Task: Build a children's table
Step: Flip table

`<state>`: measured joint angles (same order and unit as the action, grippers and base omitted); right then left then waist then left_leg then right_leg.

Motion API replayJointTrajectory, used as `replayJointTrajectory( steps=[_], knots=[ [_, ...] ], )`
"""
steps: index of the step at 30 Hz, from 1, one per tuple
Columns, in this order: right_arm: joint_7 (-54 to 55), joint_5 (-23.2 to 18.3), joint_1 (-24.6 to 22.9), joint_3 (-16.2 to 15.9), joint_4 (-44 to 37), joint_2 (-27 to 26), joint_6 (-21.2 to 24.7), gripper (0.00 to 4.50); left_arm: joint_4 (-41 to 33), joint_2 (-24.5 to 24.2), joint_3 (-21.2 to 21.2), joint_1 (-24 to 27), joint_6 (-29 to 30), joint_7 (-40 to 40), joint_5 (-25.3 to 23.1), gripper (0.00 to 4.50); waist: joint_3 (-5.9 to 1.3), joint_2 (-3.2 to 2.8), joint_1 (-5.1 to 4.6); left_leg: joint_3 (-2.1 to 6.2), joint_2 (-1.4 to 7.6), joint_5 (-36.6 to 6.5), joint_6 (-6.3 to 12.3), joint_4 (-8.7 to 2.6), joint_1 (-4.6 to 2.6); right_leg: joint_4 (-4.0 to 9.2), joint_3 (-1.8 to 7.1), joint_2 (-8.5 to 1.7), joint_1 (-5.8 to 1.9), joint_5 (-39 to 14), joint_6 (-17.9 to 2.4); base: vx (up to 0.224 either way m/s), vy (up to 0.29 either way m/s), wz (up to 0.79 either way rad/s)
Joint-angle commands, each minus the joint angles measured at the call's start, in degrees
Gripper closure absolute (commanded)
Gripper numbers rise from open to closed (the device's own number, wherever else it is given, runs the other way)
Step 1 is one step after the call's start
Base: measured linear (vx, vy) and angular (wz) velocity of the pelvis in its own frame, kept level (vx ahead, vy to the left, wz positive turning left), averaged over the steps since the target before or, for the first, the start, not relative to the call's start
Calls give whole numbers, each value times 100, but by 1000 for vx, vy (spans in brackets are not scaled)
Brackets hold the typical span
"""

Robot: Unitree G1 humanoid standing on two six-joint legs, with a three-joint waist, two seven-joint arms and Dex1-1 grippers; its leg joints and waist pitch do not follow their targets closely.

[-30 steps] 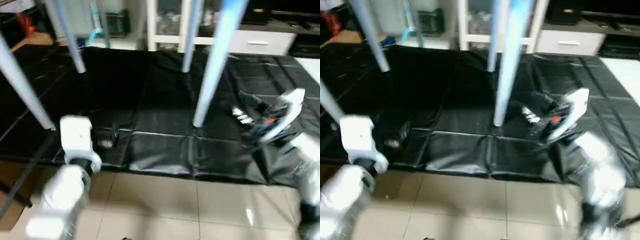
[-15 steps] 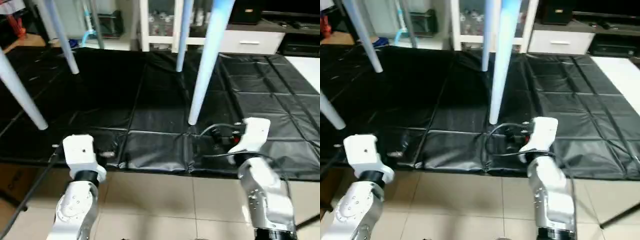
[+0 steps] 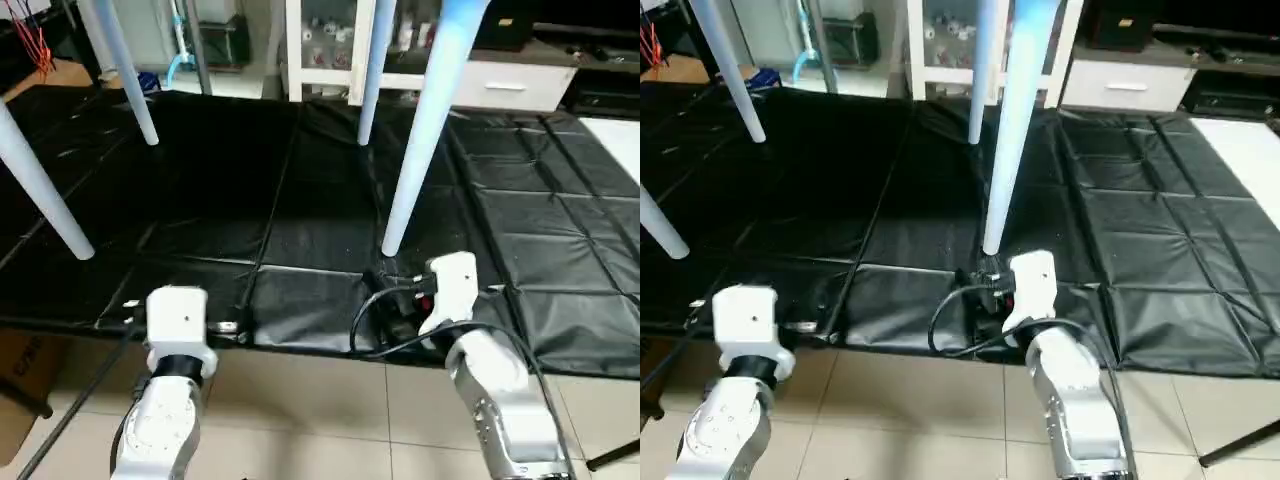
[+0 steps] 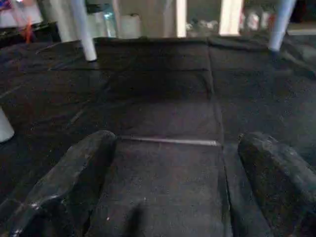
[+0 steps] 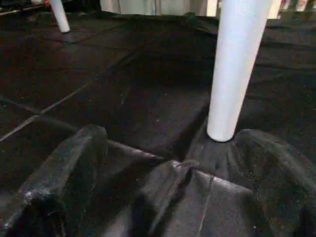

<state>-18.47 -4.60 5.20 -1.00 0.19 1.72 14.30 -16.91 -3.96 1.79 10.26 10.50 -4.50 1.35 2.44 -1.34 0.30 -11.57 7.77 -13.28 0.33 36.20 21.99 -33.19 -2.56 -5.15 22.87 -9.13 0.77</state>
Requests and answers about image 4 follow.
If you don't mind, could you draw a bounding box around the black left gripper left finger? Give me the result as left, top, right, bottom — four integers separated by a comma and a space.
0, 130, 118, 237

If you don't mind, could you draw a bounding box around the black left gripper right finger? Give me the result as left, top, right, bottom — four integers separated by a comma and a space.
238, 132, 316, 237

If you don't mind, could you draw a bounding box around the white plastic table leg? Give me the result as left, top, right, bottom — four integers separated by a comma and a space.
0, 108, 15, 144
71, 0, 98, 63
268, 0, 297, 53

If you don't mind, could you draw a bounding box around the black work mat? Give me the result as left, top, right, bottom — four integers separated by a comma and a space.
0, 35, 316, 237

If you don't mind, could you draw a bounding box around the red cable bundle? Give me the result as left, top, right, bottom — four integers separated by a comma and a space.
22, 15, 34, 43

